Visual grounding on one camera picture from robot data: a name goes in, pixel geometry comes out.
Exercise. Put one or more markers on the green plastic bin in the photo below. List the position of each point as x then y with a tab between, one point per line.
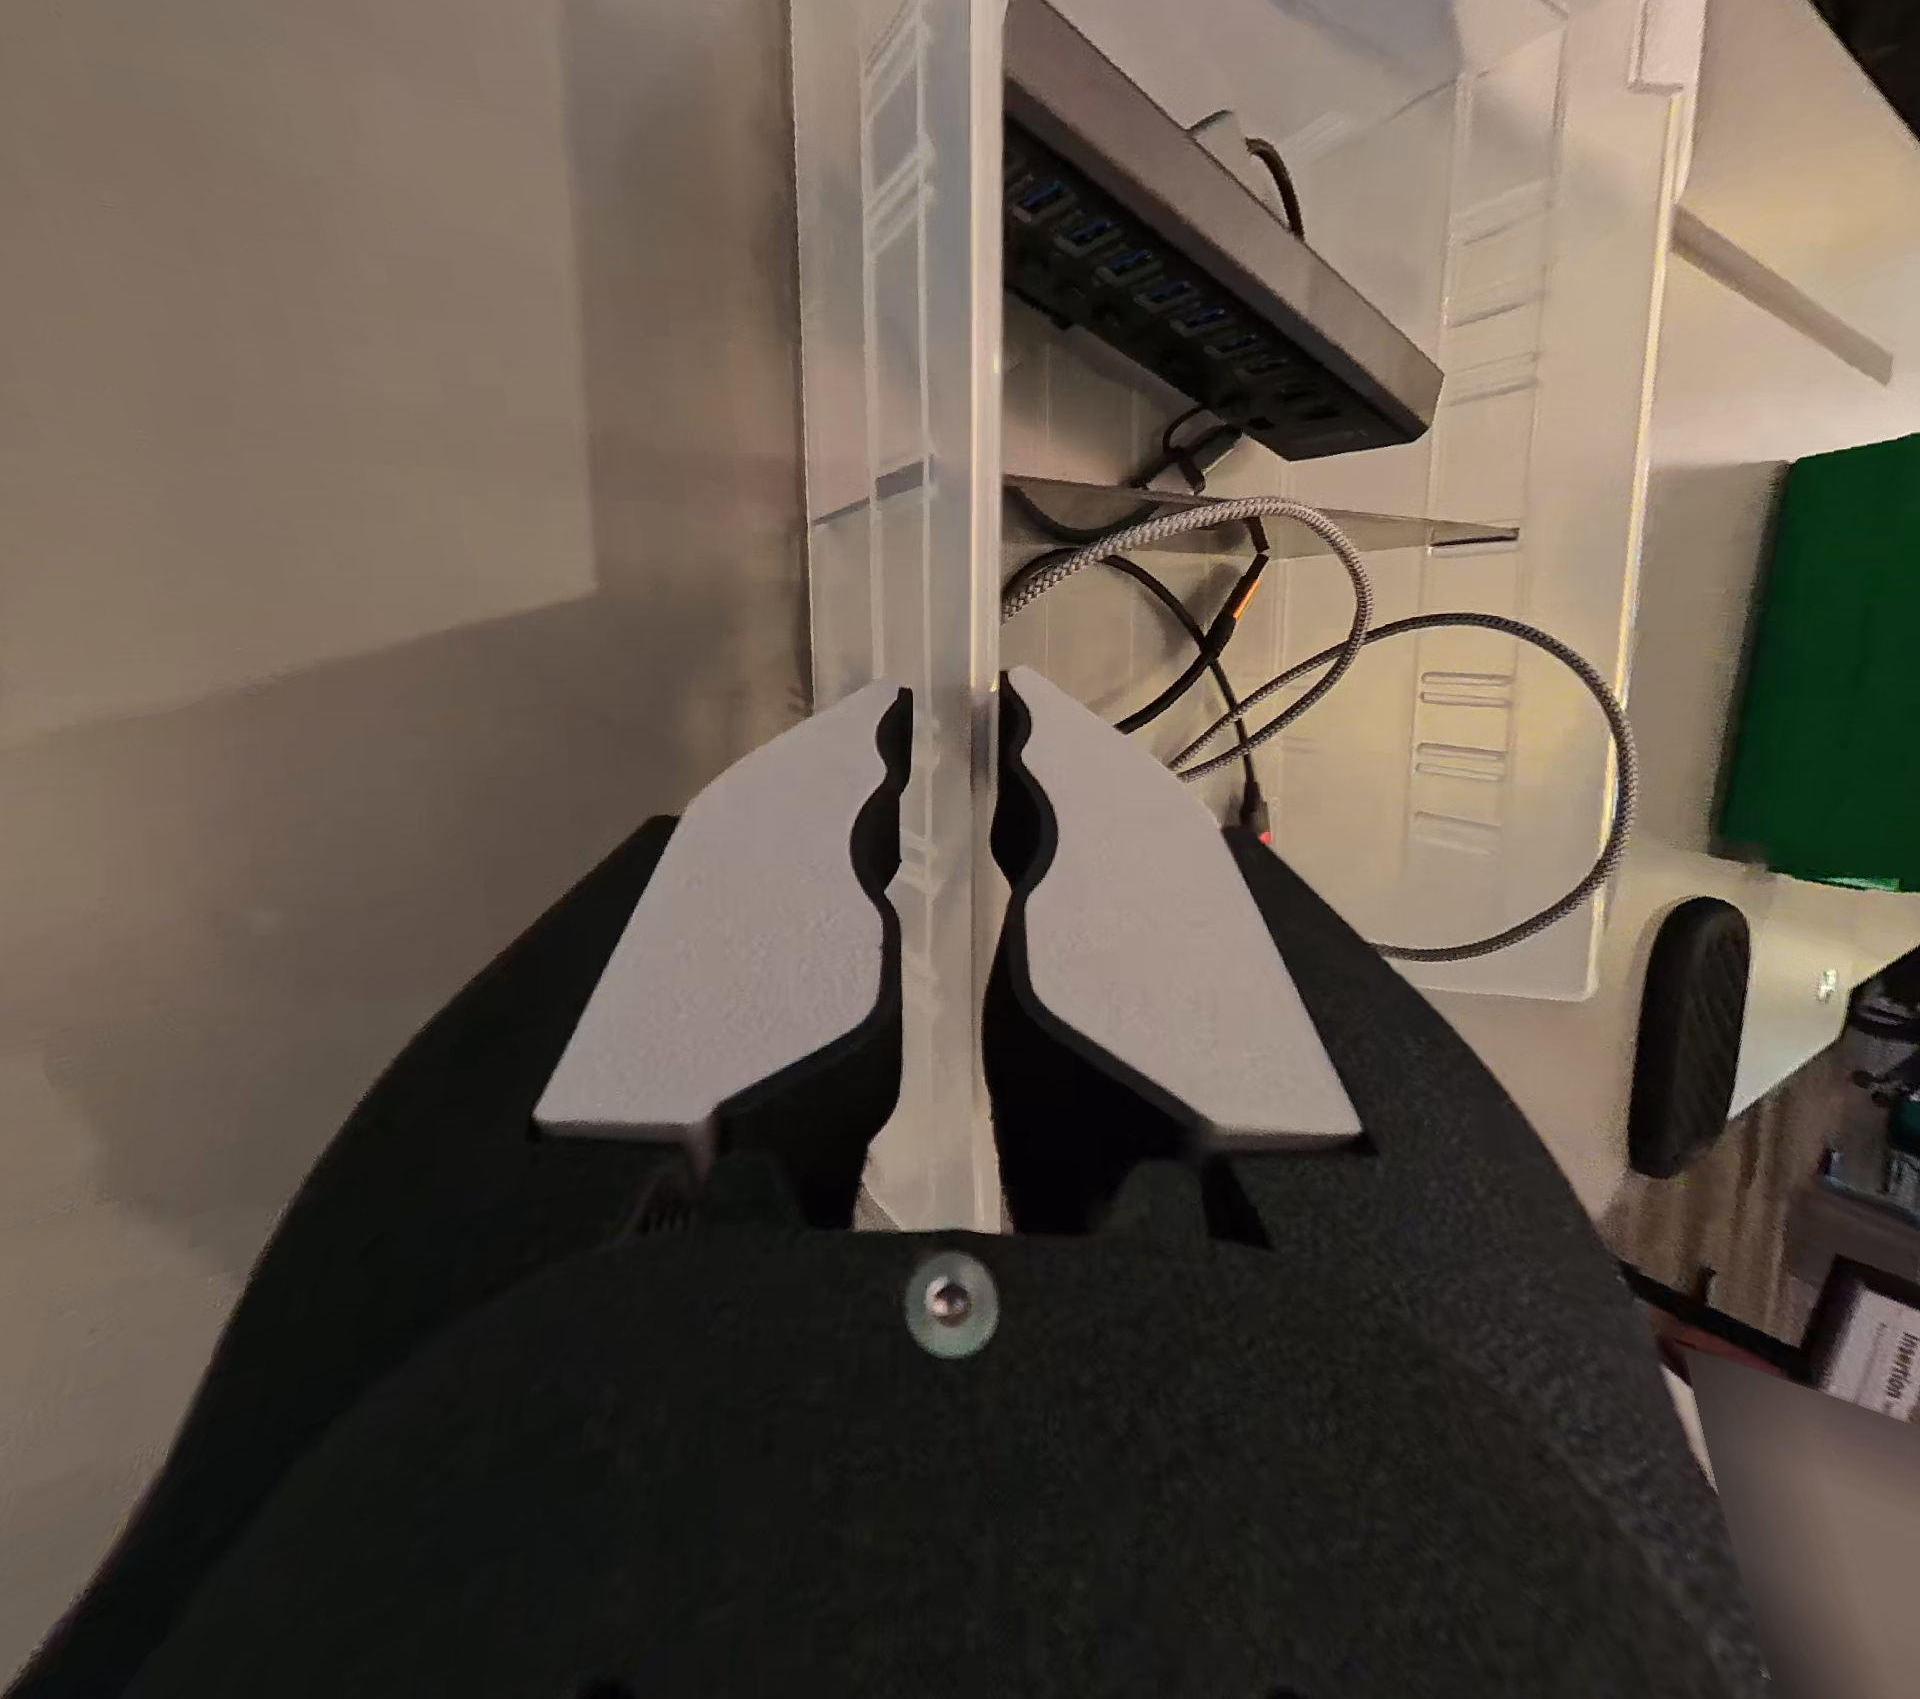
1831	679

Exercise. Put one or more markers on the clear plastic bin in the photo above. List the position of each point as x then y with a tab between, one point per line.
1501	304

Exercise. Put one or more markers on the framed marker sign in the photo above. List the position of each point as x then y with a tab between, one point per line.
1883	1353

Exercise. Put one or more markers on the black round wrist rest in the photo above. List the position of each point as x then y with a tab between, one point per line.
1689	1039

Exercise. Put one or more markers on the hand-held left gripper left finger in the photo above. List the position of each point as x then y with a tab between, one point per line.
720	963

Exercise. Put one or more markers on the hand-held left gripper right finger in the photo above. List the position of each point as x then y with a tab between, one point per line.
1185	963

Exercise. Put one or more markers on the black multi-port usb hub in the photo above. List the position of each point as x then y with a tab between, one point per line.
1200	198

